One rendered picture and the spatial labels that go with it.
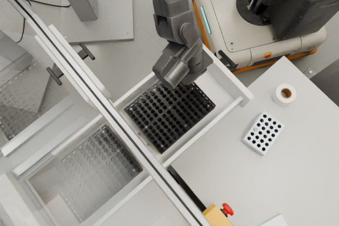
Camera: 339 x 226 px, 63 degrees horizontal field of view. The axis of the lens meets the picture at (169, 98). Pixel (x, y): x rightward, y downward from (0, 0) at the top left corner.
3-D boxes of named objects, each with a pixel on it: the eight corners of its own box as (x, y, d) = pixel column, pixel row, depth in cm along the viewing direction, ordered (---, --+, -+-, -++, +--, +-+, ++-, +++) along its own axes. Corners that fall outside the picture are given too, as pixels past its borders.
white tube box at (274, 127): (260, 112, 97) (264, 110, 94) (281, 127, 96) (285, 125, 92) (240, 140, 95) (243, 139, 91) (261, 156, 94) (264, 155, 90)
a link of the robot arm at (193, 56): (208, 41, 61) (187, 27, 63) (188, 64, 60) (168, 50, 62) (207, 54, 68) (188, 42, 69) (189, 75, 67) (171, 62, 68)
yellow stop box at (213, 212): (214, 201, 83) (217, 203, 76) (230, 220, 81) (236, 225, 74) (201, 212, 82) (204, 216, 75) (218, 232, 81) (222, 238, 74)
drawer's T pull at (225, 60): (220, 50, 89) (220, 48, 88) (236, 66, 87) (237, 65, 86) (211, 57, 88) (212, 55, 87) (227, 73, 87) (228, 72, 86)
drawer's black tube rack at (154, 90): (178, 71, 94) (178, 64, 88) (213, 110, 90) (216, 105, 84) (126, 113, 91) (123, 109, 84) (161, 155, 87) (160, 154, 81)
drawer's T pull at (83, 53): (82, 43, 91) (81, 41, 89) (96, 59, 89) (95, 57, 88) (73, 49, 90) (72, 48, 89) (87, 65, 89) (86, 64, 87)
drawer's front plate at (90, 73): (64, 38, 100) (51, 22, 90) (113, 97, 94) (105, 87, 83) (60, 41, 100) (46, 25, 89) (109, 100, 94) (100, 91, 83)
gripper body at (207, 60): (214, 63, 74) (215, 51, 67) (184, 87, 73) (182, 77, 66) (198, 46, 76) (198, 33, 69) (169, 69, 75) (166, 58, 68)
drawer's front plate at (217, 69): (188, 45, 98) (189, 30, 88) (245, 105, 92) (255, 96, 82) (184, 48, 98) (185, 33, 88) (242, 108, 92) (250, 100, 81)
